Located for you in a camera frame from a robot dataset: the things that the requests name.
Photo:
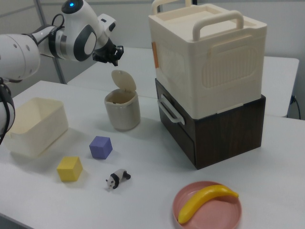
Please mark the small beige trash can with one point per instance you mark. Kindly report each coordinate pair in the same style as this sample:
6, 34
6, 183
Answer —
124, 114

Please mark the white open plastic bin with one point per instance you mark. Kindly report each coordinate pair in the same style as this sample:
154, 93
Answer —
47, 133

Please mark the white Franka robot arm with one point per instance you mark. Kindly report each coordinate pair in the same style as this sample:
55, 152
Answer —
78, 31

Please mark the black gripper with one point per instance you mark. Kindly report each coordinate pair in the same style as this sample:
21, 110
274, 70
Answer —
104, 53

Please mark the yellow toy banana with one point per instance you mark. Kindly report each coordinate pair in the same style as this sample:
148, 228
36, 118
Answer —
202, 199

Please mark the pink plate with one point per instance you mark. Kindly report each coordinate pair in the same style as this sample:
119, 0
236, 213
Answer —
214, 214

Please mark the yellow cube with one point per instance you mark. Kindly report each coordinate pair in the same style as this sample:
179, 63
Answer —
69, 170

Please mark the dark wooden tissue box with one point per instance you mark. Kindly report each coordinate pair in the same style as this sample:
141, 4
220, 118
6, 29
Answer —
226, 138

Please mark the purple cube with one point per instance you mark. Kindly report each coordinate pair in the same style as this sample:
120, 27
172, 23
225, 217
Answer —
100, 148

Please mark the small panda figurine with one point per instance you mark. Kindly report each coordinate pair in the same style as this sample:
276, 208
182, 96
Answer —
118, 177

